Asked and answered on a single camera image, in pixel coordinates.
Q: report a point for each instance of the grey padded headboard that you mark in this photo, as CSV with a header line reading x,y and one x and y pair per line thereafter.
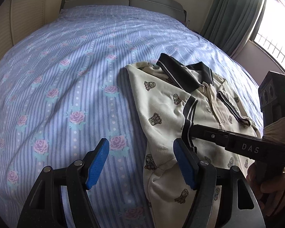
x,y
167,7

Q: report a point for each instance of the black camera box green light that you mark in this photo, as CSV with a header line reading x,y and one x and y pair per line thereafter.
x,y
272,97

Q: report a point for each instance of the person's right hand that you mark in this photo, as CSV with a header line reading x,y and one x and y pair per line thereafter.
x,y
269,194

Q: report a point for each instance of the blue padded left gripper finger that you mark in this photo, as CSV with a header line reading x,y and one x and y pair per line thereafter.
x,y
94,162
187,164

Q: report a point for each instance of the cream polo shirt black collar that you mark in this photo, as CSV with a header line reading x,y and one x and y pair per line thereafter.
x,y
171,98

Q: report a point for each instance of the cream slatted wardrobe door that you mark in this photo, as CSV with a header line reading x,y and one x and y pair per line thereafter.
x,y
18,19

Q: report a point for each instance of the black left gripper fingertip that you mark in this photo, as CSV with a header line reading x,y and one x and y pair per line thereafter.
x,y
217,136

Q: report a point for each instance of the window with white grille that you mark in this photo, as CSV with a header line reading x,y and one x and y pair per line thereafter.
x,y
269,33

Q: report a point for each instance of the blue striped floral bed sheet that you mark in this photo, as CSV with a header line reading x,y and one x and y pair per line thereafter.
x,y
66,86

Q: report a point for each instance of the green curtain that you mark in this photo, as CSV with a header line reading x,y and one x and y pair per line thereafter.
x,y
229,24

